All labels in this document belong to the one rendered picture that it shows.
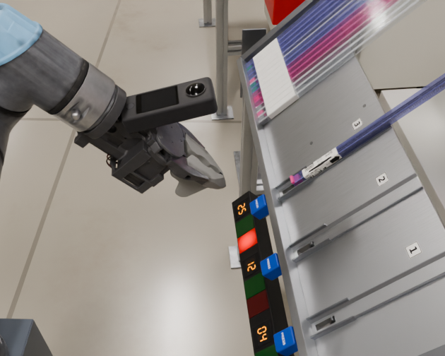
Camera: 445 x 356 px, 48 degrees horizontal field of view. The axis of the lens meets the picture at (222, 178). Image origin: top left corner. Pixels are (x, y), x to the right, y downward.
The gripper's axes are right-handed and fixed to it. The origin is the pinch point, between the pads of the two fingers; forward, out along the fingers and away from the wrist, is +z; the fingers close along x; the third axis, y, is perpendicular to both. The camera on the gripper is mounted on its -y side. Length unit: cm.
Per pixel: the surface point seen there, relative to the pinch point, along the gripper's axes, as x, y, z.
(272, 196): 1.1, -3.0, 7.5
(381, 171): 6.3, -18.4, 9.2
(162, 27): -184, 60, 48
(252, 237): 2.9, 3.8, 10.7
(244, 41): -42.4, -4.3, 8.5
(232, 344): -13, 49, 60
